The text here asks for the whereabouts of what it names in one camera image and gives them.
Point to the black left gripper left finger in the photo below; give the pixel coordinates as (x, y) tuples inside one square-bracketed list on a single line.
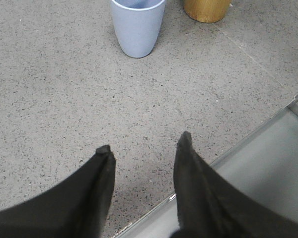
[(75, 208)]

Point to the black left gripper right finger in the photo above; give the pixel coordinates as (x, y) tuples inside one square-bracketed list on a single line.
[(210, 207)]

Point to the blue plastic cup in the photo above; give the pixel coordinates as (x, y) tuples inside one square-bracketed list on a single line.
[(137, 24)]

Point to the bamboo cylinder holder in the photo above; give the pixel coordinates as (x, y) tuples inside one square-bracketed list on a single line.
[(206, 11)]

